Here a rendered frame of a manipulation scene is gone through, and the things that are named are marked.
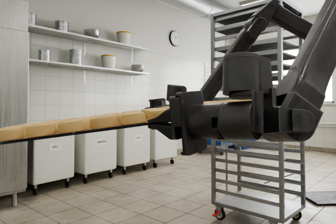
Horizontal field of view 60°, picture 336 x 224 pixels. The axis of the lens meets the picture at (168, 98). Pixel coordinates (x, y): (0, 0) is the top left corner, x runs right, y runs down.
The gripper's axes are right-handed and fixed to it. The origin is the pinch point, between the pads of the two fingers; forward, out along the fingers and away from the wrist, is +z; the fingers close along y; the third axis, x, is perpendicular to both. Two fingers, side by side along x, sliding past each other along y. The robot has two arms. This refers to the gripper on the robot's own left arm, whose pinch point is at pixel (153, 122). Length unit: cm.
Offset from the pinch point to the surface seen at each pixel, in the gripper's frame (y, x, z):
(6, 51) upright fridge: -61, 91, 248
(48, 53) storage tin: -74, 172, 309
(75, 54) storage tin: -76, 211, 305
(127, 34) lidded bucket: -112, 304, 292
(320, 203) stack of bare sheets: 115, 277, 25
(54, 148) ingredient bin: 43, 147, 273
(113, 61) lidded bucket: -66, 273, 297
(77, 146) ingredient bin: 49, 187, 287
